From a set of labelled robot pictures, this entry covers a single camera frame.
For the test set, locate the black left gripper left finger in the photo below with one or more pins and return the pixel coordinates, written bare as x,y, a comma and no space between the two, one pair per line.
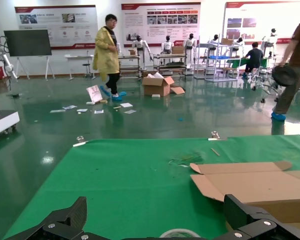
80,212

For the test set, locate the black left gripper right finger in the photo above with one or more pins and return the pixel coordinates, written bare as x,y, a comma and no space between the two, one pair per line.
236,212

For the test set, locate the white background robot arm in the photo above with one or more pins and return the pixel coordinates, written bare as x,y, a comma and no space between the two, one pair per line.
8,65

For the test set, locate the open brown cardboard box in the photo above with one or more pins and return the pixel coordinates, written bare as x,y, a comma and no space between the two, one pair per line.
252,185

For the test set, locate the small white box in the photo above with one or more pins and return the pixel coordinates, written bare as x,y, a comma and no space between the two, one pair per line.
90,102

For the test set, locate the large open cardboard box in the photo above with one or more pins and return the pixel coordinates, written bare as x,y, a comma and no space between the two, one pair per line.
155,87

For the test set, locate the small cardboard box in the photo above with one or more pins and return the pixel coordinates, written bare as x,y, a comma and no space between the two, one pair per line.
132,52

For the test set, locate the medium cardboard box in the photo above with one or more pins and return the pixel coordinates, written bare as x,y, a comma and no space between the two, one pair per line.
178,50
227,41

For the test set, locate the green table cloth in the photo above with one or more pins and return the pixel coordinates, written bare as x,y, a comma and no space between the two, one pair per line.
127,180

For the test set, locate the clear tape roll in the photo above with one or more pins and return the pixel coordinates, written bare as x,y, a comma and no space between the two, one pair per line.
180,230

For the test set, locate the thin wooden stick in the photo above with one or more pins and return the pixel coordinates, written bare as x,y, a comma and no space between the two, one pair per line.
215,152

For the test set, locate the silver binder clip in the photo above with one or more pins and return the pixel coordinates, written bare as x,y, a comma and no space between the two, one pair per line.
215,135
80,143

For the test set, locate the paper sheet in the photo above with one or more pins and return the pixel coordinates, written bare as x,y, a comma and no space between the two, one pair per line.
126,105
81,110
69,107
99,111
129,111
57,111

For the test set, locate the small blue scrap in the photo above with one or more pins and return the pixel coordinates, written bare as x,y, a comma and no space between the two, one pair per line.
181,119

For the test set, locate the short yellow stick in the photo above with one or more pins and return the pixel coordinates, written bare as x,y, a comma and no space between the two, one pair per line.
117,107

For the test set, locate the small yellow block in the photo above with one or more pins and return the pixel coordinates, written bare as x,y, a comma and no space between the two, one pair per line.
103,101

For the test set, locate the white wheeled machine base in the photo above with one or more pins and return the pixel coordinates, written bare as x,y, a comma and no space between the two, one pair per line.
2,120

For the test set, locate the blue shoe cover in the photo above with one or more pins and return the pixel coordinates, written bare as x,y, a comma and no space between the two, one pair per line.
123,94

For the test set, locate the small black floor object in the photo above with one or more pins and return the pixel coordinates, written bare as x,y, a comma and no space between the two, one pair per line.
15,95

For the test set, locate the flat cardboard piece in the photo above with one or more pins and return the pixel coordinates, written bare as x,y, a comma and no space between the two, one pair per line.
178,90

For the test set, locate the white foam block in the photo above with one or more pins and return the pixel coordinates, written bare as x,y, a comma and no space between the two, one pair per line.
155,96

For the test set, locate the black wheeled stool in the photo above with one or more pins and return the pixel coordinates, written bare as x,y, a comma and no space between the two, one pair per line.
285,75

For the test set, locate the green covered table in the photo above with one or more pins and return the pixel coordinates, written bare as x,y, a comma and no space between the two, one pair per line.
236,62

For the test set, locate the white desk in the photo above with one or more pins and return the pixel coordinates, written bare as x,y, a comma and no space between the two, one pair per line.
78,57

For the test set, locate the blue tray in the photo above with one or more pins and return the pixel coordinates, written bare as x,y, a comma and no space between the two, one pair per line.
217,58

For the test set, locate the seated person in dark shirt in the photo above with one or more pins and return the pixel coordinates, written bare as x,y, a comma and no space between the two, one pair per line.
254,56

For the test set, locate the metal rack cart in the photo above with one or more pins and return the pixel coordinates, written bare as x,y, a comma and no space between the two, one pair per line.
130,57
170,56

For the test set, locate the person in yellow coat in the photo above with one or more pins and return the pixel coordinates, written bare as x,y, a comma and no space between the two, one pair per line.
105,50

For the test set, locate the black display on white stand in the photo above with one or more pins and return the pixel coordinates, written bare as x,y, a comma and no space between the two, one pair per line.
27,42

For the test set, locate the tall metal shelf frame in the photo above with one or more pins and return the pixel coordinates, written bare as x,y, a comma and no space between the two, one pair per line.
203,45

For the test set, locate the wall board with round icons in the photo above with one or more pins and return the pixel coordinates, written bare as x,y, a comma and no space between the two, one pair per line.
55,27

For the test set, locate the wall board with dark photos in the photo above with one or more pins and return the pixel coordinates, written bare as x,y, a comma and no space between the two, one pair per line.
265,15

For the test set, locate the wall board with photo row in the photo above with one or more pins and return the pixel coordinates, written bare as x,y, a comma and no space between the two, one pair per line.
165,15

